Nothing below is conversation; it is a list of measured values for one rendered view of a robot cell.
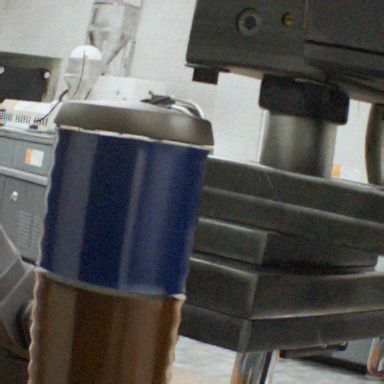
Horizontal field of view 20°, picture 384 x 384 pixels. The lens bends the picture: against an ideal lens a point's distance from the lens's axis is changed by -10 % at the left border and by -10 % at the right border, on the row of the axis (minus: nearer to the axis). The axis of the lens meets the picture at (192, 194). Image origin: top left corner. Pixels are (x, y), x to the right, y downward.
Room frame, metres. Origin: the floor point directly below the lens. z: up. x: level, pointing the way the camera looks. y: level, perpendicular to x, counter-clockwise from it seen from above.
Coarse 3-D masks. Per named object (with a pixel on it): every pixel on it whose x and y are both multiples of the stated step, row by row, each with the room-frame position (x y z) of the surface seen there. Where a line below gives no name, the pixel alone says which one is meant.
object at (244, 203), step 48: (288, 96) 0.54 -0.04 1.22; (336, 96) 0.54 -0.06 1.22; (288, 144) 0.55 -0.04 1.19; (240, 192) 0.53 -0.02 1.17; (288, 192) 0.51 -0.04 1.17; (336, 192) 0.49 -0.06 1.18; (240, 240) 0.52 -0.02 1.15; (288, 240) 0.52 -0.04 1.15; (336, 240) 0.49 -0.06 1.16; (192, 288) 0.50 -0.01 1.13; (240, 288) 0.48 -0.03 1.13; (288, 288) 0.49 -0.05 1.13; (336, 288) 0.52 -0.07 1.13; (192, 336) 0.49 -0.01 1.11; (240, 336) 0.48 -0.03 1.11; (288, 336) 0.50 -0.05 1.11; (336, 336) 0.53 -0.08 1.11
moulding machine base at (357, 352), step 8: (352, 344) 6.03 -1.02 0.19; (360, 344) 5.98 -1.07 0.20; (368, 344) 5.94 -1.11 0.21; (344, 352) 6.06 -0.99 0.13; (352, 352) 6.02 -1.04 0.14; (360, 352) 5.97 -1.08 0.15; (368, 352) 5.92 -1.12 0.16; (320, 360) 6.33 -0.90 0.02; (328, 360) 6.28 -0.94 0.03; (336, 360) 6.24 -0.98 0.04; (344, 360) 6.09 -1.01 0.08; (352, 360) 6.00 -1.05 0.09; (360, 360) 5.96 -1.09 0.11; (352, 368) 6.13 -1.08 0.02; (360, 368) 6.08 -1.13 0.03; (368, 376) 5.90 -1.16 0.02; (376, 376) 5.87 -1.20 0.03
